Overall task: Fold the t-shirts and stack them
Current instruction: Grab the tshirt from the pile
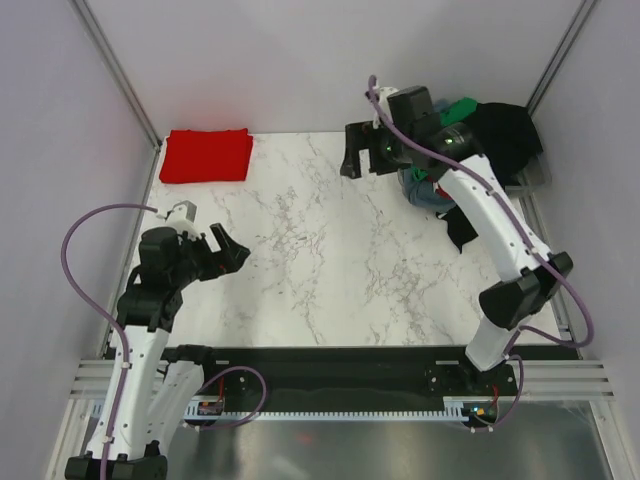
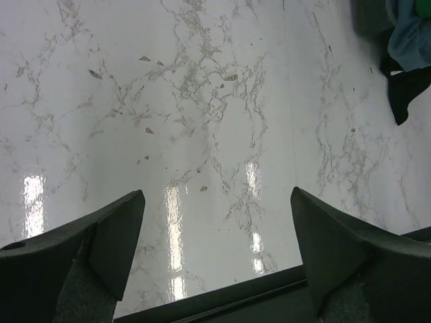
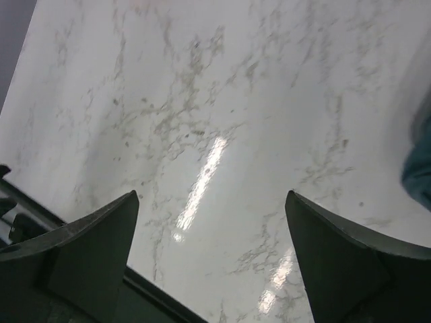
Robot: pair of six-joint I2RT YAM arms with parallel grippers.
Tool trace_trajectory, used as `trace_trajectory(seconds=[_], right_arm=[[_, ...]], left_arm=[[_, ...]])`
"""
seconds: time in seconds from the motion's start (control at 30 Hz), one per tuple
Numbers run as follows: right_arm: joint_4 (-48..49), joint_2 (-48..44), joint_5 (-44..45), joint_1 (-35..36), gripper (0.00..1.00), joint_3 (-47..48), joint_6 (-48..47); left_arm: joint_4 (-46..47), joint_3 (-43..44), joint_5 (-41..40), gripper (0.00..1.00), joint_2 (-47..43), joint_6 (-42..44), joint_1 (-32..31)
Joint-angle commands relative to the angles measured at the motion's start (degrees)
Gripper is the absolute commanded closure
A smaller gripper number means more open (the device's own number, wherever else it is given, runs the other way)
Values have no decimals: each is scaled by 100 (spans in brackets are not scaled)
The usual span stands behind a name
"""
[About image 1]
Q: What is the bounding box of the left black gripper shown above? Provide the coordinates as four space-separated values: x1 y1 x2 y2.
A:
169 223 249 288

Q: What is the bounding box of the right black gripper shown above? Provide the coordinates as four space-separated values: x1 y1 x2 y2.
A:
340 120 413 180

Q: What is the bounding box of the black t shirt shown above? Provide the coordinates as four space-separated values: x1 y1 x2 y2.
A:
463 103 543 186
436 206 478 253

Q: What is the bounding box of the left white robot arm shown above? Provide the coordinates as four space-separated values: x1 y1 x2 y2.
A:
64 223 250 479

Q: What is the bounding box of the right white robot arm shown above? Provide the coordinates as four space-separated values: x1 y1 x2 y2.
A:
340 85 573 394

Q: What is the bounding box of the grey blue t shirt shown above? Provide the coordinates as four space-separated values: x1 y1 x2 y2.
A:
398 167 456 213

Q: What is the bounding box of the folded red t shirt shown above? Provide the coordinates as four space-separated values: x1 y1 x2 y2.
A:
159 129 254 185

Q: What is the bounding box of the dark red t shirt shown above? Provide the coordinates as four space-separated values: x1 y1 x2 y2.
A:
435 185 452 200

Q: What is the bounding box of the green t shirt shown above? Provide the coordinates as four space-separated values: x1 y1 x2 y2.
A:
439 97 478 126

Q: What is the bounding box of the clear plastic bin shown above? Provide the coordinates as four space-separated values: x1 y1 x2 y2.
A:
505 153 552 198

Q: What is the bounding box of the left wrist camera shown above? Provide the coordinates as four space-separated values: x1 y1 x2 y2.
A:
165 200 198 236

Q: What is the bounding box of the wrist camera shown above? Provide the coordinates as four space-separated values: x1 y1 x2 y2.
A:
165 200 198 236
374 86 399 116

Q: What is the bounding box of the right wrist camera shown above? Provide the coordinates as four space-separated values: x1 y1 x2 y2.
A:
374 86 399 116

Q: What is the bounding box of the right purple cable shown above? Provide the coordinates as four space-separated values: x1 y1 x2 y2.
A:
367 74 596 434

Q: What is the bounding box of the purple cable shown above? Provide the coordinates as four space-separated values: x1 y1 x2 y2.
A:
60 203 161 480
367 74 596 434

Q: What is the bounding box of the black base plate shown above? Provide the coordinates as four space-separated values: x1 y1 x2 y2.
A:
164 344 519 414

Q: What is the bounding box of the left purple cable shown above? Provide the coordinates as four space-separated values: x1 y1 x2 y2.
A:
60 203 161 480

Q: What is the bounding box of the right aluminium frame post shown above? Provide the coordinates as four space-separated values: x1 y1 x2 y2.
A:
526 0 600 116

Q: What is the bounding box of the aluminium frame post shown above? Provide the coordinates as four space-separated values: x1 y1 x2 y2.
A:
69 0 164 149
526 0 600 116

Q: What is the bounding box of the white slotted cable duct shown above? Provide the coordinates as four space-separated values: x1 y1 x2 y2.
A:
184 399 496 423

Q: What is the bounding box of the left aluminium frame post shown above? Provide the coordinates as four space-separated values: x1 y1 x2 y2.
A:
69 0 164 149

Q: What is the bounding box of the aluminium front rail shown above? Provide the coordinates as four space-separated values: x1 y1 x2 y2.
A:
69 357 616 401

